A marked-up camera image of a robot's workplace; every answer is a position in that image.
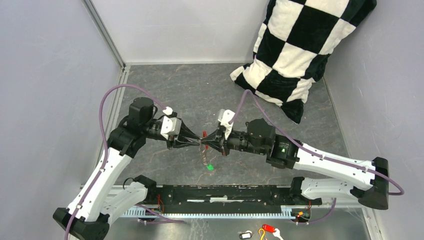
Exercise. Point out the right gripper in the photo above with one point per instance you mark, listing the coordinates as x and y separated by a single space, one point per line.
217 140

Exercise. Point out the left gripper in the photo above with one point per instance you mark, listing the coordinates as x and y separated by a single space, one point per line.
179 141

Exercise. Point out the red key tag with keyring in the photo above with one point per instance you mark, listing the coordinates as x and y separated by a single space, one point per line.
203 149

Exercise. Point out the green key tag with key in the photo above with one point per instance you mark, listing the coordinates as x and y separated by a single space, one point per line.
210 167

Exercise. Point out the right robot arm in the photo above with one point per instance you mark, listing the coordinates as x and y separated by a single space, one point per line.
363 180

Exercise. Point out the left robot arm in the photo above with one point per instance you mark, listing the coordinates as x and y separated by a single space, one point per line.
90 215

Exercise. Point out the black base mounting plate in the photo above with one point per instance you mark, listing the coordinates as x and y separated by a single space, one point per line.
225 199

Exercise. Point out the yellow carabiner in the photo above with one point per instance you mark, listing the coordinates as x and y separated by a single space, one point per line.
262 234

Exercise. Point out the red key tag bottom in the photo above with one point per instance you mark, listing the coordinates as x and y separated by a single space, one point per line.
268 228

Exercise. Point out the black white checkered blanket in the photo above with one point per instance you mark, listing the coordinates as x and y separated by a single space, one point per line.
293 46

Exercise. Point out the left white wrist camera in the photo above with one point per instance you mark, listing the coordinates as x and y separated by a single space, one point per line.
171 124

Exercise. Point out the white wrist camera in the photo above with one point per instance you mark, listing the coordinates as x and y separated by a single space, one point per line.
171 124
225 116

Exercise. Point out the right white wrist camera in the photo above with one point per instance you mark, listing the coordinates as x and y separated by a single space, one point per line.
225 116

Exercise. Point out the white slotted cable duct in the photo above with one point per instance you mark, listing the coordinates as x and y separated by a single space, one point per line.
139 212

